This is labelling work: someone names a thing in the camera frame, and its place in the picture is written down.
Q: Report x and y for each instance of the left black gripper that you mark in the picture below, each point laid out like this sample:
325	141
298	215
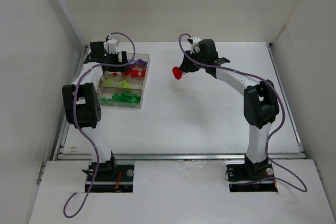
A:
113	60

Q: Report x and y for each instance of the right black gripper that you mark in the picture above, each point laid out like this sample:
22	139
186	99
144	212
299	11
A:
188	66

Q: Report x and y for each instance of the large red lego block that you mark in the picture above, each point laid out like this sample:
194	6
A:
177	73

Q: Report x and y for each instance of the purple square lego brick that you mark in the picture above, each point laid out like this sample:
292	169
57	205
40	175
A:
141	63

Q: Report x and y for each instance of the red arch lego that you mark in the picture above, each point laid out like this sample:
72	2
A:
131	72

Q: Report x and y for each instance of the lime lego pile block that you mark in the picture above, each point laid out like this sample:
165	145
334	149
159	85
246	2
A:
108	83

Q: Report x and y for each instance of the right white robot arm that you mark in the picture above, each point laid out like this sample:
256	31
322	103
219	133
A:
260	106

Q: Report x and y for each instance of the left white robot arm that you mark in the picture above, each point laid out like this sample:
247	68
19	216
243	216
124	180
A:
82	107

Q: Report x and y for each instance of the lime lego in tray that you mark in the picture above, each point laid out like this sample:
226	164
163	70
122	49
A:
124	85

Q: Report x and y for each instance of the clear compartment organizer tray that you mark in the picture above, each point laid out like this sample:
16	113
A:
138	83

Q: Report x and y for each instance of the dark green flat lego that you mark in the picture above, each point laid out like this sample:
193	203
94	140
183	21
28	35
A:
123	97

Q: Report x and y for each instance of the green square lego in tray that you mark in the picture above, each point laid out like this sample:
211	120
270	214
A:
135	100

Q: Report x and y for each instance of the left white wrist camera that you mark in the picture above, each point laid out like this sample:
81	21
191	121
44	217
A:
111	46

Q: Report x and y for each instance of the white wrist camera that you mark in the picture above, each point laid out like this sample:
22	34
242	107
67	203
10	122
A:
111	46
194	41

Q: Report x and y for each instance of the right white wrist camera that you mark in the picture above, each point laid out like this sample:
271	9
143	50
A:
194	41

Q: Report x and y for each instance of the aluminium rail front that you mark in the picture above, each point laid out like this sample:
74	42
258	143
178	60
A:
177	157

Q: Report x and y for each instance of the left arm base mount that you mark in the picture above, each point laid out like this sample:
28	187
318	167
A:
114	179

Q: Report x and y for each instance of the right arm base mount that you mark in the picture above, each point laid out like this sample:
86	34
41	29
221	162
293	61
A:
242	181

